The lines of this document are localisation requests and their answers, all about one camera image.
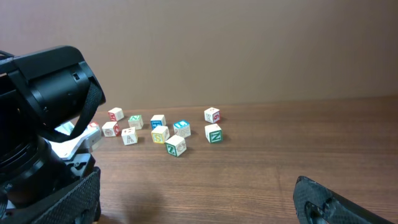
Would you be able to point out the green Z block lower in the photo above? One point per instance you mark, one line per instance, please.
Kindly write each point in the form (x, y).
(176, 145)

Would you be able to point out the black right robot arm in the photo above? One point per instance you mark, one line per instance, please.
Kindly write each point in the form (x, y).
(332, 161)

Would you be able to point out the green N block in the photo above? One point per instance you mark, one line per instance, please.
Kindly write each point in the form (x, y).
(136, 121)

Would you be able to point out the green z block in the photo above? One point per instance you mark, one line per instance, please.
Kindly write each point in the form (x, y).
(213, 133)
(176, 145)

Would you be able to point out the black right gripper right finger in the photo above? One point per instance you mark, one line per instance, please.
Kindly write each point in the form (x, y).
(316, 204)

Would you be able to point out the white block far right top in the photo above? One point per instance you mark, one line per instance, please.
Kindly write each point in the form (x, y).
(212, 115)

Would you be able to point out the red I block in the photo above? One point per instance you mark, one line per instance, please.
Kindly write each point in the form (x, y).
(111, 129)

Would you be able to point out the white blue-sided block left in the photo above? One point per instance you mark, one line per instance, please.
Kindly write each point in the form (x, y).
(94, 126)

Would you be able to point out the red-sided block top left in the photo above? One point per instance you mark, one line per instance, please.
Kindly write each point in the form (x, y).
(115, 114)

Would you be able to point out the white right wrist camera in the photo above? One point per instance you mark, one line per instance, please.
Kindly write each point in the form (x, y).
(66, 150)

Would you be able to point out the green Z block far right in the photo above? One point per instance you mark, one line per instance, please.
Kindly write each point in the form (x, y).
(213, 133)

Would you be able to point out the blue L block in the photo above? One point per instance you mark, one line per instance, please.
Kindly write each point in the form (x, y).
(182, 128)

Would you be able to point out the yellow-sided S block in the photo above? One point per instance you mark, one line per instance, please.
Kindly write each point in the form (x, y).
(160, 134)

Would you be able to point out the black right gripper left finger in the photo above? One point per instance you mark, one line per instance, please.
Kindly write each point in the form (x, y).
(36, 201)

